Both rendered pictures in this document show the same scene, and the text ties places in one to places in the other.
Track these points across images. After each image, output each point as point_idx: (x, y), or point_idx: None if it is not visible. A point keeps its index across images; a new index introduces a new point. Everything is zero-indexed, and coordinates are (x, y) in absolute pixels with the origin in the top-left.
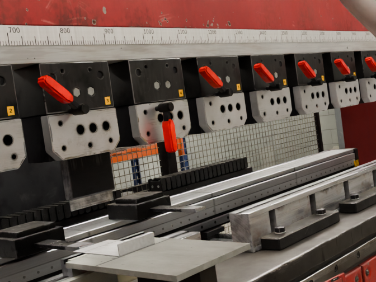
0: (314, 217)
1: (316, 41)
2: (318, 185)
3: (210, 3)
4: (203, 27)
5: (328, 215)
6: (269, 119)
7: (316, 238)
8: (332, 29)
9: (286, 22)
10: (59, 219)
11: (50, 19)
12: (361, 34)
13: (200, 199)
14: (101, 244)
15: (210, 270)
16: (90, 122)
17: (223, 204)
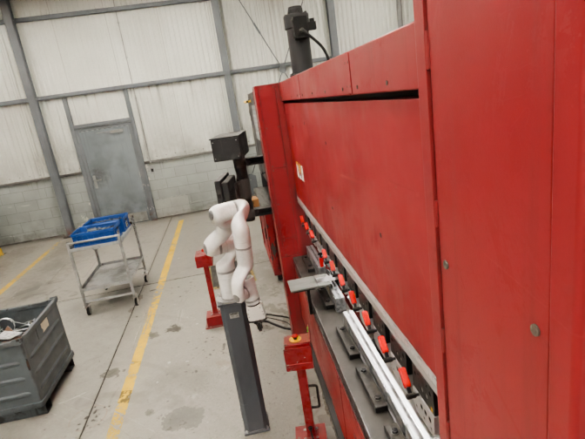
0: (350, 345)
1: (353, 273)
2: (362, 343)
3: (328, 228)
4: (328, 236)
5: (347, 349)
6: (340, 287)
7: (336, 342)
8: (358, 274)
9: (343, 253)
10: None
11: (314, 217)
12: (372, 296)
13: None
14: (332, 278)
15: None
16: (319, 246)
17: None
